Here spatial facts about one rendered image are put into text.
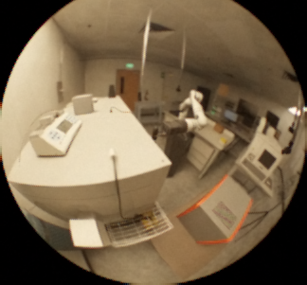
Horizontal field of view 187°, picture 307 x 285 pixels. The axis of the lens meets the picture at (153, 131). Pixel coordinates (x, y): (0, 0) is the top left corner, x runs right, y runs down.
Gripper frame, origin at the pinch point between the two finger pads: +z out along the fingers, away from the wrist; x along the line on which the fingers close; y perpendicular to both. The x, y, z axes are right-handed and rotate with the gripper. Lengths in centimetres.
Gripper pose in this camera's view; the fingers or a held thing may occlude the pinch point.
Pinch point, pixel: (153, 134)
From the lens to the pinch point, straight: 43.4
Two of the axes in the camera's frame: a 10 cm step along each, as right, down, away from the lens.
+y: 1.1, -8.7, -4.9
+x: 4.4, 4.8, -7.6
